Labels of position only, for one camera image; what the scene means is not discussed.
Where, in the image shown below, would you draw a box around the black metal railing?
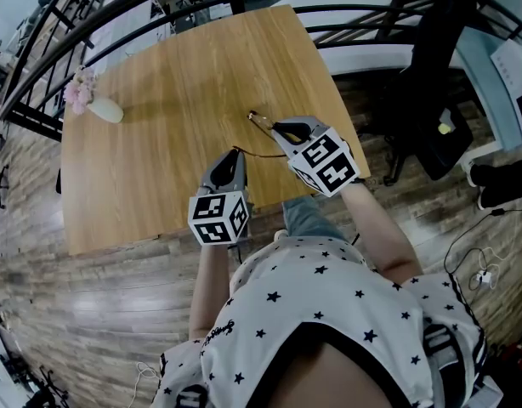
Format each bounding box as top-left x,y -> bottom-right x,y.
0,0 -> 522,144

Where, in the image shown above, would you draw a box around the dark-framed eyeglasses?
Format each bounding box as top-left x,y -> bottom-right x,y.
233,110 -> 287,160

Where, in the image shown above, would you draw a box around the white printed box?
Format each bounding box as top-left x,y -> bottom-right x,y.
490,38 -> 522,97

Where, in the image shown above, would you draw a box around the white vase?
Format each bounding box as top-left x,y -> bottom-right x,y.
87,96 -> 125,124

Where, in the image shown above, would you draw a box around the black office chair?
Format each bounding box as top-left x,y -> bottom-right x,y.
358,0 -> 474,186

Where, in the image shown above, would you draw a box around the black tripod equipment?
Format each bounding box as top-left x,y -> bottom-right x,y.
0,295 -> 71,408

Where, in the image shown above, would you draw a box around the black cable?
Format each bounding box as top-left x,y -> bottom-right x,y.
443,208 -> 522,291

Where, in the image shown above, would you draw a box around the red object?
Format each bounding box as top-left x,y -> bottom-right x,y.
498,342 -> 522,369

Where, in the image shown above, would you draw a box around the person's left forearm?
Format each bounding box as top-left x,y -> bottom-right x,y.
188,242 -> 241,340

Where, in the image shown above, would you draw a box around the white star-print shirt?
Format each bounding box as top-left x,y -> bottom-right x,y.
150,235 -> 504,408

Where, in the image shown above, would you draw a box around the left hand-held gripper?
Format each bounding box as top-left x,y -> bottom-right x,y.
186,149 -> 251,247

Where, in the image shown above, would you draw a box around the person's right forearm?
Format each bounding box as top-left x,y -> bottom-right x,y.
341,183 -> 423,286

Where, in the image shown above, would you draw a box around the grey denim trousers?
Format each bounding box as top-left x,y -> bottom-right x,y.
281,196 -> 347,244

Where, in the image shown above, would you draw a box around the light blue desk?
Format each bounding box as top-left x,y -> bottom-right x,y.
454,27 -> 517,173

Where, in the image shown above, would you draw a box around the wooden table with white legs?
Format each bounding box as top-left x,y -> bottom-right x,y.
60,4 -> 372,257

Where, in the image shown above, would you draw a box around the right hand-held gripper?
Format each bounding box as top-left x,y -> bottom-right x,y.
270,116 -> 362,199

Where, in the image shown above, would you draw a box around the white cable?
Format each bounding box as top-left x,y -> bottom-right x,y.
133,361 -> 160,403

